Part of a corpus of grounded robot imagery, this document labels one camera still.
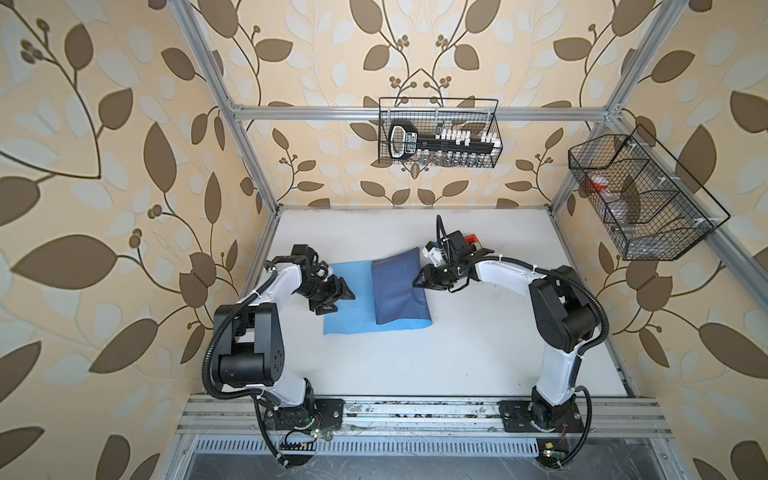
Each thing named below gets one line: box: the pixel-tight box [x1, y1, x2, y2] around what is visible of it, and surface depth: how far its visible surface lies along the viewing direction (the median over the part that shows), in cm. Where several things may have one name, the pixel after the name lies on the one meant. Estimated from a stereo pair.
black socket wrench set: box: [388, 120, 502, 162], surface depth 85 cm
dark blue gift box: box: [372, 247, 433, 325], surface depth 91 cm
